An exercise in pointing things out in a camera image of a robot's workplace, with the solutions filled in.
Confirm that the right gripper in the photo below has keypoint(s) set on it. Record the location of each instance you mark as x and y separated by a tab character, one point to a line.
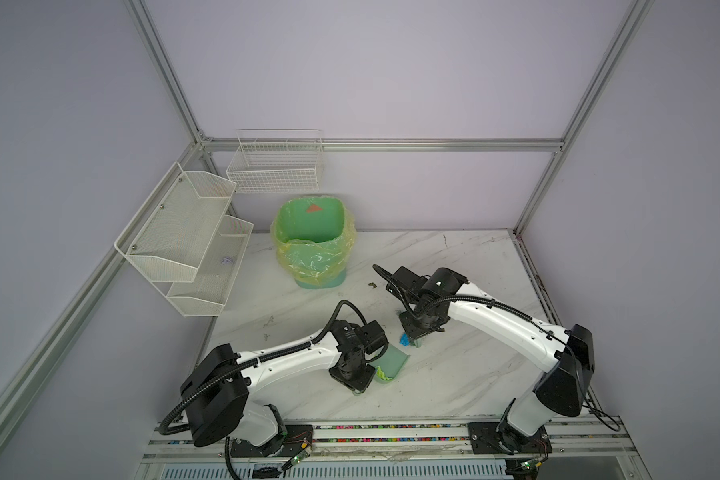
413	332

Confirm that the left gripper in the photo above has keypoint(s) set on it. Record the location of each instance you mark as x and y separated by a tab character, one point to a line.
360	384

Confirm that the green plastic dustpan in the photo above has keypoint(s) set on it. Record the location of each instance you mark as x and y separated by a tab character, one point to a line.
392	362

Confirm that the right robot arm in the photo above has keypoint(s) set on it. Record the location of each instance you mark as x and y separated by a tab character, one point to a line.
565	357

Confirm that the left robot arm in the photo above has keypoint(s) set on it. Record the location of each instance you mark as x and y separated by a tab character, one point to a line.
219	397

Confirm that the green trash bin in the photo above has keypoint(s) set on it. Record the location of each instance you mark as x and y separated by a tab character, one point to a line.
315	240

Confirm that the yellow bin liner bag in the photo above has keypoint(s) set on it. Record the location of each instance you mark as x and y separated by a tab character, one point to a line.
315	252

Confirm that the lower white mesh shelf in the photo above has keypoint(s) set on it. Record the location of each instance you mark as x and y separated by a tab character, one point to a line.
208	294

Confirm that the white mesh shelf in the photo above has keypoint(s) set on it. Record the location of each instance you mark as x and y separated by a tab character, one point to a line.
208	294
167	239

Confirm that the upper white mesh shelf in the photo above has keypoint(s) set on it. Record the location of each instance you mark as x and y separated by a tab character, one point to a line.
167	239

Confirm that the white wire basket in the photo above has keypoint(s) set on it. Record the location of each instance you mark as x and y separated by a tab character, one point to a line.
279	161

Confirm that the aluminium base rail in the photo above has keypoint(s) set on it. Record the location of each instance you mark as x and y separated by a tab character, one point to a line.
581	448

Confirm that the aluminium frame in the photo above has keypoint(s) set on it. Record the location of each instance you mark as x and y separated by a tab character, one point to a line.
29	382

